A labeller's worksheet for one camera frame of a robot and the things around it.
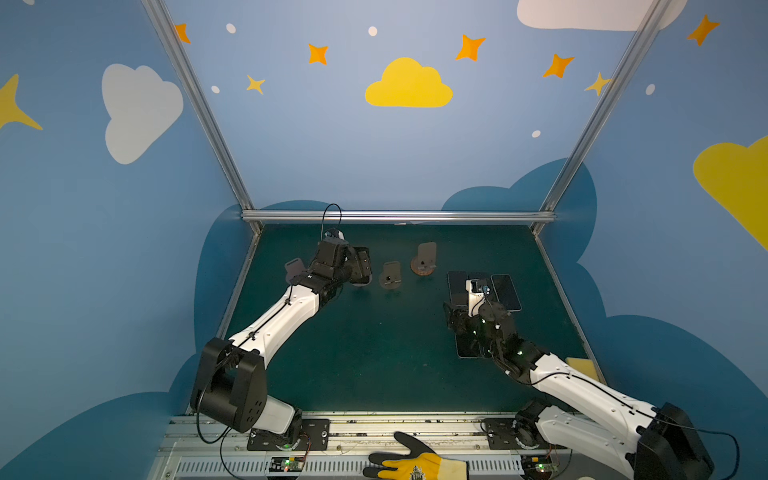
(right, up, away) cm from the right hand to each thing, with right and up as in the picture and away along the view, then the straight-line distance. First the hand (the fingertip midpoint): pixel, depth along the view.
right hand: (458, 299), depth 82 cm
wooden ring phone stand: (-6, +10, +22) cm, 25 cm away
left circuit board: (-44, -38, -12) cm, 60 cm away
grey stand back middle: (-19, +4, +19) cm, 27 cm away
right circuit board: (+16, -39, -11) cm, 44 cm away
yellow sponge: (+39, -20, +4) cm, 44 cm away
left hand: (-28, +11, +4) cm, 30 cm away
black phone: (-26, +8, -4) cm, 28 cm away
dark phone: (0, -10, -9) cm, 14 cm away
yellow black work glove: (-12, -37, -13) cm, 41 cm away
